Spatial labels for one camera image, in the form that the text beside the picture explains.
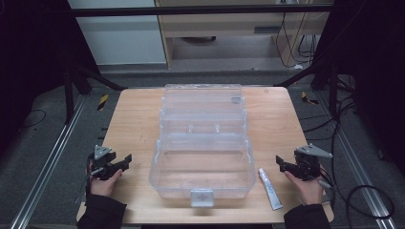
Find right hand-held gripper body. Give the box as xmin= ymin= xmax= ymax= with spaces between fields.
xmin=292 ymin=143 xmax=334 ymax=182

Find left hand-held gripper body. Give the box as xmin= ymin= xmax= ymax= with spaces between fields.
xmin=90 ymin=144 xmax=117 ymax=181

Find white tube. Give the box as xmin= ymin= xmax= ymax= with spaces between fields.
xmin=257 ymin=167 xmax=284 ymax=212

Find clear plastic storage box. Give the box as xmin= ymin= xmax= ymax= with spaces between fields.
xmin=148 ymin=83 xmax=258 ymax=208

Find person's left hand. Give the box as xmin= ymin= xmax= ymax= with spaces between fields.
xmin=89 ymin=159 xmax=124 ymax=198

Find person's right hand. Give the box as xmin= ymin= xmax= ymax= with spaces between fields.
xmin=284 ymin=164 xmax=325 ymax=206

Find yellow black floor tape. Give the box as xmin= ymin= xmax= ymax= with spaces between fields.
xmin=300 ymin=91 xmax=320 ymax=106
xmin=96 ymin=93 xmax=110 ymax=112

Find black metal stand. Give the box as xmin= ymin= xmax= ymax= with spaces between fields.
xmin=272 ymin=56 xmax=340 ymax=118
xmin=62 ymin=60 xmax=128 ymax=126

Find dark curtain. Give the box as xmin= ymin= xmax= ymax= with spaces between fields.
xmin=313 ymin=0 xmax=405 ymax=179
xmin=0 ymin=0 xmax=99 ymax=160

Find white cabinet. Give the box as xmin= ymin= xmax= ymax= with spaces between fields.
xmin=67 ymin=0 xmax=168 ymax=67

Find light wooden desk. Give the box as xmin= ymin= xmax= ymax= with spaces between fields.
xmin=154 ymin=0 xmax=333 ymax=70

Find aluminium floor rail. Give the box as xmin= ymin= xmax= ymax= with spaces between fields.
xmin=313 ymin=92 xmax=399 ymax=229
xmin=9 ymin=94 xmax=88 ymax=229

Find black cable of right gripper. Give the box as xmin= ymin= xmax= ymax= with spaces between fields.
xmin=316 ymin=94 xmax=396 ymax=221

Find thin black floor cable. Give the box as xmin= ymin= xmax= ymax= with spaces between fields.
xmin=17 ymin=109 xmax=48 ymax=131

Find black cables under desk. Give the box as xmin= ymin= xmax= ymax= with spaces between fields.
xmin=274 ymin=12 xmax=319 ymax=69

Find black horizontal frame bar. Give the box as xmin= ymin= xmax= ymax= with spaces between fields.
xmin=66 ymin=3 xmax=337 ymax=19

